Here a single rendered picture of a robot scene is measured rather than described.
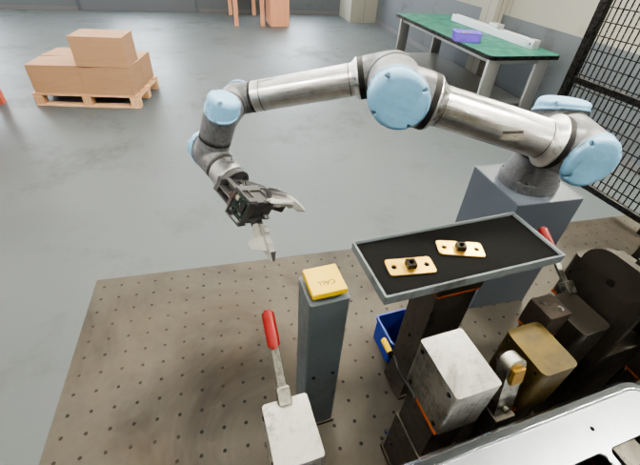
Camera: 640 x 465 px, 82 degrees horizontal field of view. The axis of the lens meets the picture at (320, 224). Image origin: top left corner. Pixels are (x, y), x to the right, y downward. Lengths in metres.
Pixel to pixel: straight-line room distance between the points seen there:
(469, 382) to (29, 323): 2.14
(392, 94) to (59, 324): 1.99
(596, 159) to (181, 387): 1.06
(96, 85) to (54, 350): 3.15
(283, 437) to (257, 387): 0.45
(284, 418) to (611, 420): 0.54
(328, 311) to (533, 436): 0.38
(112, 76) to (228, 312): 3.74
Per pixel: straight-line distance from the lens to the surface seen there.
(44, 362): 2.19
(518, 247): 0.78
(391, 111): 0.76
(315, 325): 0.63
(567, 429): 0.78
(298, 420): 0.59
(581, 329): 0.82
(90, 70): 4.70
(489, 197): 1.12
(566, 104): 1.03
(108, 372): 1.14
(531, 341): 0.74
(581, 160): 0.91
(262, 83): 0.95
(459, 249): 0.71
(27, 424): 2.05
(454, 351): 0.63
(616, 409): 0.85
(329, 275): 0.61
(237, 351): 1.08
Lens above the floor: 1.60
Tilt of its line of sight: 38 degrees down
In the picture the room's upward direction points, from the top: 4 degrees clockwise
